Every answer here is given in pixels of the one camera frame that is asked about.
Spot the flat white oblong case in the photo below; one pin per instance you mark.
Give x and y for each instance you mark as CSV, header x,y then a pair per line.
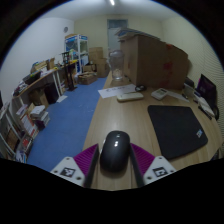
x,y
130,97

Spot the black marker pen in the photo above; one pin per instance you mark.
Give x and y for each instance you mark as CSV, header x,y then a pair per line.
x,y
205,112

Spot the large brown cardboard box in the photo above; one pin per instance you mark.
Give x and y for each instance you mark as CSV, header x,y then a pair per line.
x,y
150,63

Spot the white printed paper sheet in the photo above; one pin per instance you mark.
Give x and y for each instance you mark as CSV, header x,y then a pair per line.
x,y
111,90

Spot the black eyeglasses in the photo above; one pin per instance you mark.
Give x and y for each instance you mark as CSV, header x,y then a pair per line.
x,y
140,88

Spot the black box-shaped case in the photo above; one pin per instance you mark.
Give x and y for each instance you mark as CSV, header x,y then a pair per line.
x,y
51,93

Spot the black rectangular mouse pad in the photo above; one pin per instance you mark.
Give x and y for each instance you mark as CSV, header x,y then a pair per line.
x,y
176,130

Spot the small brown cardboard box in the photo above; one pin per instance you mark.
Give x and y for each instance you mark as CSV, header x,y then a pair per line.
x,y
37,97

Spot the white remote control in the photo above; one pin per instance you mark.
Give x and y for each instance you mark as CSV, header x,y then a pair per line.
x,y
159,94

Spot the round wall clock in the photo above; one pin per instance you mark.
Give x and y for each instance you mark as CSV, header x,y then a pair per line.
x,y
65,29

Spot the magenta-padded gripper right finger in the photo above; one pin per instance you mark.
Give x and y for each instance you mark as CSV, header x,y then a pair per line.
x,y
148,165

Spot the dark grey computer mouse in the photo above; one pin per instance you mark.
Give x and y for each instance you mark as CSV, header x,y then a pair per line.
x,y
115,150

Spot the cluttered wooden side desk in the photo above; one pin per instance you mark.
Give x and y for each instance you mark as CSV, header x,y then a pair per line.
x,y
40,78

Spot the white open notebook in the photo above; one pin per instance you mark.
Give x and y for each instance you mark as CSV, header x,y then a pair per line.
x,y
204,104

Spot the plain white paper sheet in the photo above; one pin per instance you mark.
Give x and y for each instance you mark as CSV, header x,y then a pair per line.
x,y
178,96

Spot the white shelf unit with books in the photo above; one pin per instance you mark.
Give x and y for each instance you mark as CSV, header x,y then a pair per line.
x,y
23,130

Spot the stacked cardboard boxes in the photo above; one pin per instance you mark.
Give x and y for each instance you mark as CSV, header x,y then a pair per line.
x,y
98,61

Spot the tall black rack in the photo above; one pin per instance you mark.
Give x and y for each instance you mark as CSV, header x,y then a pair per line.
x,y
69,71

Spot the ceiling light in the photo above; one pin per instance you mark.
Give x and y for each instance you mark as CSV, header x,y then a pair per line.
x,y
112,2

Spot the grey door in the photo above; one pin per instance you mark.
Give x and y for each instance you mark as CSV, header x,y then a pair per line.
x,y
116,35

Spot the clear glass jar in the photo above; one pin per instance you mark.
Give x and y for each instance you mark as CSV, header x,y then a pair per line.
x,y
116,66

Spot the blue white display cabinet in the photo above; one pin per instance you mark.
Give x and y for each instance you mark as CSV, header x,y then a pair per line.
x,y
76,50

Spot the dark tablet screen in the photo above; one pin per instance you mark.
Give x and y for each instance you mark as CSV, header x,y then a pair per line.
x,y
207,88

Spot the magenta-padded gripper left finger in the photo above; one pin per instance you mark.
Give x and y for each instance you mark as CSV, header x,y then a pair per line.
x,y
80,165

